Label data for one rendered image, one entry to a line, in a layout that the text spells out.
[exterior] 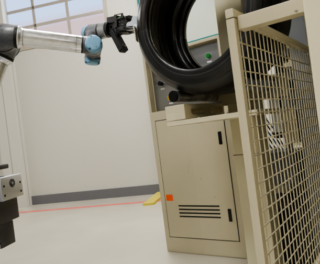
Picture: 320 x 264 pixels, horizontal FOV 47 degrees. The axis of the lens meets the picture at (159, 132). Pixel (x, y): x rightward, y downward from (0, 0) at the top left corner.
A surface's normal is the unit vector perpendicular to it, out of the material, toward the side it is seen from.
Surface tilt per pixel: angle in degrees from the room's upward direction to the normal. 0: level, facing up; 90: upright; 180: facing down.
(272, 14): 90
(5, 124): 90
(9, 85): 90
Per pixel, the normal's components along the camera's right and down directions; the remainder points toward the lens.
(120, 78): -0.22, 0.03
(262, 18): -0.56, 0.07
